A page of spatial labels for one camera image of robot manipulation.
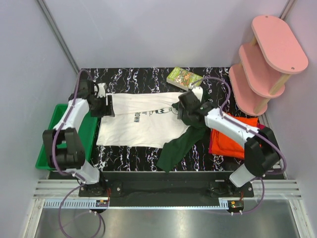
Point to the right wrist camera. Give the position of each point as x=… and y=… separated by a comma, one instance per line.
x=198, y=92

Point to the white and green t-shirt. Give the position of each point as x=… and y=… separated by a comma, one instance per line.
x=146, y=135

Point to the pink three-tier shelf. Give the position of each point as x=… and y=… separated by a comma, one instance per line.
x=266, y=63

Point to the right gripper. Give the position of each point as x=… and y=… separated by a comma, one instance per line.
x=180, y=113

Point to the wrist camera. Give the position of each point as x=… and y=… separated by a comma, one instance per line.
x=100, y=90
x=198, y=92

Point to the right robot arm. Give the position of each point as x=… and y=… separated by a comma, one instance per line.
x=260, y=147

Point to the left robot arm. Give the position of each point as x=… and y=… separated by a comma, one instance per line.
x=64, y=149

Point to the orange folded t-shirt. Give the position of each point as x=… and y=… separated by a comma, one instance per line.
x=222, y=145

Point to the green paperback book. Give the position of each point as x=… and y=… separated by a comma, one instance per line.
x=183, y=79

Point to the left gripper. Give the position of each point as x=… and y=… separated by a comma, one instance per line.
x=106, y=110

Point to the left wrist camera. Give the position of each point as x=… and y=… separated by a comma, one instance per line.
x=100, y=90

